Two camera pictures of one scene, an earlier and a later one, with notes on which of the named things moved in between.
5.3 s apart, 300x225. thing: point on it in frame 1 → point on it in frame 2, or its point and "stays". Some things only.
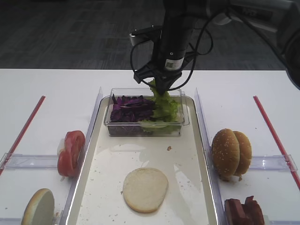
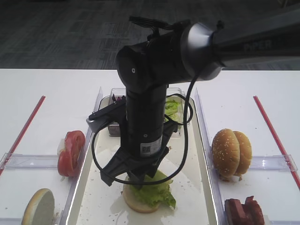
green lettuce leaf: [166, 109] → [157, 194]
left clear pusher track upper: [18, 161] stays
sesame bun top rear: [245, 153] stays
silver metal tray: [98, 198] stays
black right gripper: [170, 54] → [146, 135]
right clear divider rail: [217, 198] stays
